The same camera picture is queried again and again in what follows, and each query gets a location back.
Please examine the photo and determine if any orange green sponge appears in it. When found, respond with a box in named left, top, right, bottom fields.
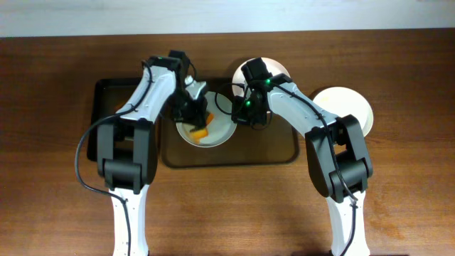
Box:
left=189, top=112, right=214, bottom=144

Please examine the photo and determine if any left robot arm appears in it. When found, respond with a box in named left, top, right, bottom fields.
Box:
left=97, top=50, right=209, bottom=255

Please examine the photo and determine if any small black tray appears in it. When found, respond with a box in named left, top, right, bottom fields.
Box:
left=91, top=78, right=158, bottom=164

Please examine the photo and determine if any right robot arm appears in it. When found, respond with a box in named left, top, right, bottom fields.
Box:
left=232, top=58, right=373, bottom=255

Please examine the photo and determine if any white plate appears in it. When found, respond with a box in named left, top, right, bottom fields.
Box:
left=176, top=91, right=237, bottom=148
left=313, top=87, right=374, bottom=137
left=232, top=57, right=290, bottom=96

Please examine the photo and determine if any large brown tray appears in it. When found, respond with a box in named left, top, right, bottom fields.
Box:
left=157, top=115, right=299, bottom=169

